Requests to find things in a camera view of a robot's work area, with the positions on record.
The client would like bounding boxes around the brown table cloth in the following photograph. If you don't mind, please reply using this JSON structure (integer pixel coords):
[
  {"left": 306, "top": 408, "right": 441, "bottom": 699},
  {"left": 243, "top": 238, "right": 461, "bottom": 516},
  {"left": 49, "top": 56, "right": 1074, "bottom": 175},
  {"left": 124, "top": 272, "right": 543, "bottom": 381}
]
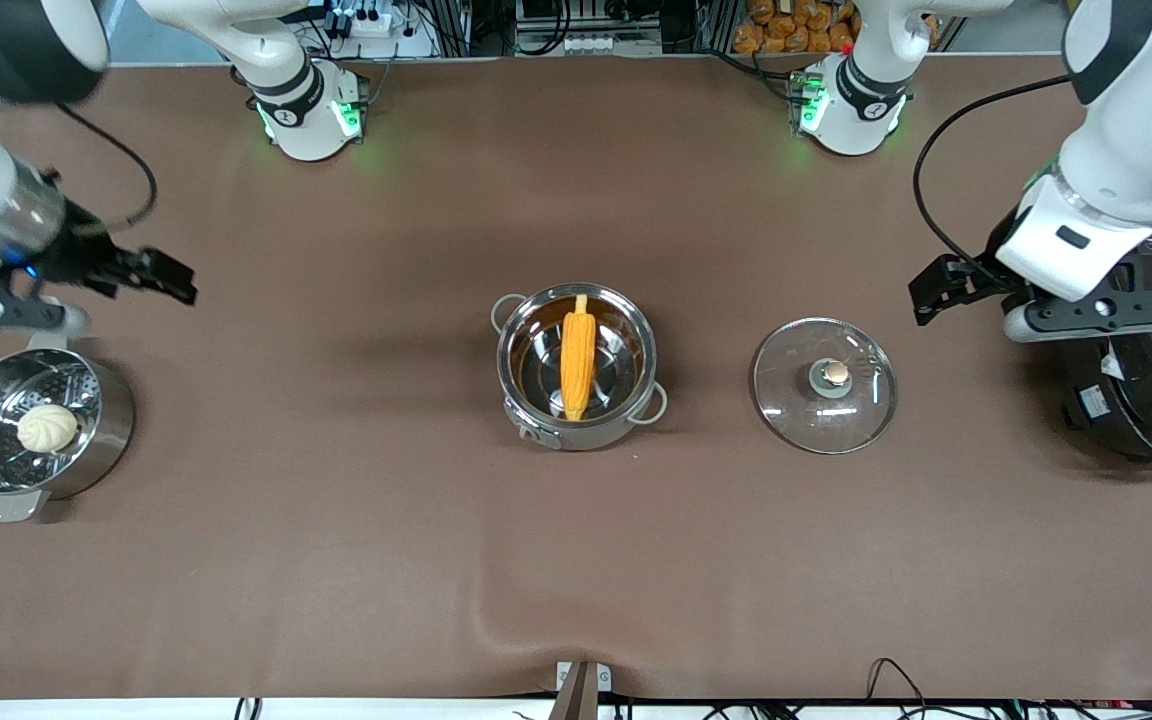
[{"left": 0, "top": 55, "right": 1152, "bottom": 701}]

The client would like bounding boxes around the black looped floor cable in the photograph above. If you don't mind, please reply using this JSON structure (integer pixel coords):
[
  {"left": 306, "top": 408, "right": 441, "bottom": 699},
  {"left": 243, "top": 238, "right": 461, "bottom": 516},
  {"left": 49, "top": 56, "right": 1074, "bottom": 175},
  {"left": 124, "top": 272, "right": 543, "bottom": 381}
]
[{"left": 866, "top": 657, "right": 929, "bottom": 713}]

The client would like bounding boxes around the steel steamer pot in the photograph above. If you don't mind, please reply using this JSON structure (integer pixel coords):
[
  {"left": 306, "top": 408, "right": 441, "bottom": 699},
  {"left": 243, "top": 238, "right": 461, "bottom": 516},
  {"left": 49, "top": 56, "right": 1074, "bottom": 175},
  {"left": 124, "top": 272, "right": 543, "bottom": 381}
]
[{"left": 0, "top": 330, "right": 136, "bottom": 523}]

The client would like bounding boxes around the steel pot with grey handles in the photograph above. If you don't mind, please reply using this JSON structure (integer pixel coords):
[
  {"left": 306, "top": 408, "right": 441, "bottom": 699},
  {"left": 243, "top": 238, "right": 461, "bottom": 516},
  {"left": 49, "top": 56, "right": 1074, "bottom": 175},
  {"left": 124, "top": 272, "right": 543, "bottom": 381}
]
[{"left": 491, "top": 283, "right": 669, "bottom": 453}]

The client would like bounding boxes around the round glass pot lid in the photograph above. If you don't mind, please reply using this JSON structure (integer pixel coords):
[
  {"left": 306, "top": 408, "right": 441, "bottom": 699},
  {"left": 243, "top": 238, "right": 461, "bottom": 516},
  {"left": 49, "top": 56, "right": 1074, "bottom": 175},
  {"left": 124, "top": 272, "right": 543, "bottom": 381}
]
[{"left": 752, "top": 317, "right": 898, "bottom": 455}]

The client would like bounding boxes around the bag of orange snacks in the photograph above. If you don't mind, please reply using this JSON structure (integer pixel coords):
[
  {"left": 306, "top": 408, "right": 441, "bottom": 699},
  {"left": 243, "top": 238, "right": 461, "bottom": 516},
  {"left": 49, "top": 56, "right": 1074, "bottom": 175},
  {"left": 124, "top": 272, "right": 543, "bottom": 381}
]
[{"left": 731, "top": 0, "right": 862, "bottom": 55}]

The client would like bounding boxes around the white steamed bun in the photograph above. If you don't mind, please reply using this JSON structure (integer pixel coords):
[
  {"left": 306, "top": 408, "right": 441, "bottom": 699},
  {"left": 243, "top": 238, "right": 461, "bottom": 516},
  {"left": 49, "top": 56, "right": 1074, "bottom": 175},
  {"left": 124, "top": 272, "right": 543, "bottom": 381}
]
[{"left": 16, "top": 404, "right": 80, "bottom": 454}]

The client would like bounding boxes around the yellow corn cob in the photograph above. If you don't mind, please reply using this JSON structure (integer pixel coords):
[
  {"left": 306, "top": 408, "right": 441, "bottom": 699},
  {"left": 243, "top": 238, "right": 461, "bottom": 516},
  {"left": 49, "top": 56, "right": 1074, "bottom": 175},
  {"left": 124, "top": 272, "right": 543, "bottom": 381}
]
[{"left": 559, "top": 294, "right": 598, "bottom": 422}]

